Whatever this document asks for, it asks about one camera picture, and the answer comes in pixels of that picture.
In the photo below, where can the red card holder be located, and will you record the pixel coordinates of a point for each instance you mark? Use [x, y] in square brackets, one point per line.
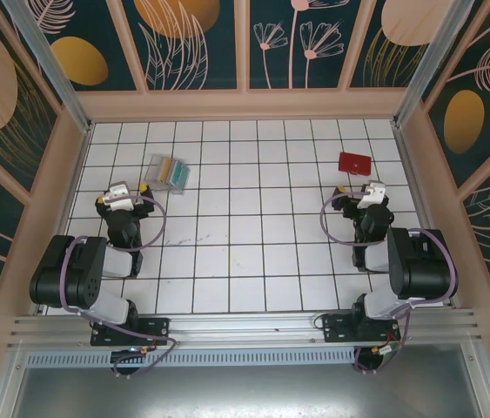
[354, 162]

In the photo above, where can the teal credit card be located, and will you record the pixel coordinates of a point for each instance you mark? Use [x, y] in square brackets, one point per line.
[180, 174]

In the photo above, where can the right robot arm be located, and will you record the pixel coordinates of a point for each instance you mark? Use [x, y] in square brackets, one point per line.
[423, 265]

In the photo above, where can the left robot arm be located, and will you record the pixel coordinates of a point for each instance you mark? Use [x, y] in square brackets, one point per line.
[66, 270]

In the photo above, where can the yellow power connector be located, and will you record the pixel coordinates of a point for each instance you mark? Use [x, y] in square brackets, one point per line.
[384, 349]
[143, 349]

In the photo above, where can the grey metal sheet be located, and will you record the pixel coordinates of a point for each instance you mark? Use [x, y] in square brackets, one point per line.
[244, 392]

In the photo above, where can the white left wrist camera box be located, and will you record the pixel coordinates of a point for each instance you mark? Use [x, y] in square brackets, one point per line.
[118, 196]

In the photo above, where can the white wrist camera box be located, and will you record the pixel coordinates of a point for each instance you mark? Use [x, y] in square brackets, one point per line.
[118, 196]
[371, 196]

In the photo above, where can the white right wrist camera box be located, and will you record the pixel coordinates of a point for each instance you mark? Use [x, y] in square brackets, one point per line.
[371, 196]

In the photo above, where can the aluminium table side rail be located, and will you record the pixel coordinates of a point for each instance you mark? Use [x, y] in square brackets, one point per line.
[413, 183]
[75, 176]

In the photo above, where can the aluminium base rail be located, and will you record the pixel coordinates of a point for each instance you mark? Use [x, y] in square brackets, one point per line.
[244, 326]

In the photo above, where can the aluminium corner post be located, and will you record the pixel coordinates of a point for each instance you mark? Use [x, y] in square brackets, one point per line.
[44, 56]
[431, 56]

